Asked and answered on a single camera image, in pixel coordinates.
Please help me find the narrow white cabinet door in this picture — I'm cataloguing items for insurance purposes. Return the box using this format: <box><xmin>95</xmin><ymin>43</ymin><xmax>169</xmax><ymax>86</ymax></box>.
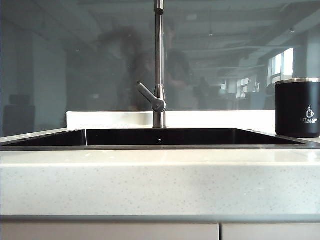
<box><xmin>221</xmin><ymin>223</ymin><xmax>320</xmax><ymax>240</ymax></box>

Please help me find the wide white cabinet door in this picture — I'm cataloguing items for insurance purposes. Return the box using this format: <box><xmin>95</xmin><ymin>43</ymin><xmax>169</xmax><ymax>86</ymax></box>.
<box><xmin>0</xmin><ymin>222</ymin><xmax>220</xmax><ymax>240</ymax></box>

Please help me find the black mug with steel rim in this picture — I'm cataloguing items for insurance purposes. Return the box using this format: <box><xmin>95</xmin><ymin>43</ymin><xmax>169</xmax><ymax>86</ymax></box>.
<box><xmin>274</xmin><ymin>77</ymin><xmax>320</xmax><ymax>139</ymax></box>

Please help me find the stainless steel faucet pipe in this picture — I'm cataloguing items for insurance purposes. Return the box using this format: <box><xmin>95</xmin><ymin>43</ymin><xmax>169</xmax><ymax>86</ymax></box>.
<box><xmin>152</xmin><ymin>0</ymin><xmax>168</xmax><ymax>129</ymax></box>

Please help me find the grey faucet lever handle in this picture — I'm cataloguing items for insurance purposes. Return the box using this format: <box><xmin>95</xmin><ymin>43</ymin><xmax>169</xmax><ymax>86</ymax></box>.
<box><xmin>135</xmin><ymin>82</ymin><xmax>167</xmax><ymax>113</ymax></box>

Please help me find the white backsplash ledge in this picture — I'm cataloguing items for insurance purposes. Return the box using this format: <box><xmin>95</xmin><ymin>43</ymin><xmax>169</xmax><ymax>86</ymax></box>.
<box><xmin>65</xmin><ymin>110</ymin><xmax>277</xmax><ymax>130</ymax></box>

